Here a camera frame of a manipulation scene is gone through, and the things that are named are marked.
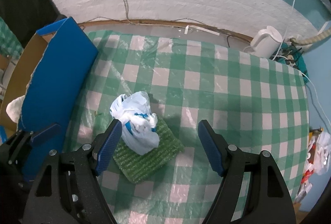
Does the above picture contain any white terry towel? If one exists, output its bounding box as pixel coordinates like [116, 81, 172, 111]
[6, 95, 25, 123]

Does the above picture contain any white blue plastic bag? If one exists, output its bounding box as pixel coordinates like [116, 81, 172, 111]
[109, 91, 160, 156]

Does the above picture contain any green checkered tablecloth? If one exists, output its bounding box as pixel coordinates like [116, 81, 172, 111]
[65, 30, 309, 223]

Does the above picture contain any blue cardboard box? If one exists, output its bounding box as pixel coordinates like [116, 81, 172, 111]
[0, 16, 99, 183]

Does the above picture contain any trash bags pile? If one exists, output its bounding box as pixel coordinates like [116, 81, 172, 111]
[295, 128, 330, 203]

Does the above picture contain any white electric kettle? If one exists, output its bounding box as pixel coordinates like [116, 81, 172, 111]
[250, 26, 282, 58]

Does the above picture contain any teal basket with cables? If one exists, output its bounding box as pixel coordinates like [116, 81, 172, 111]
[269, 42, 309, 85]

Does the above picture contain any wrapped beige hose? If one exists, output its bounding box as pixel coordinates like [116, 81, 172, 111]
[289, 27, 331, 47]

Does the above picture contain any white hanging cord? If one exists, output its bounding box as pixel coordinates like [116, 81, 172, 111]
[274, 0, 301, 60]

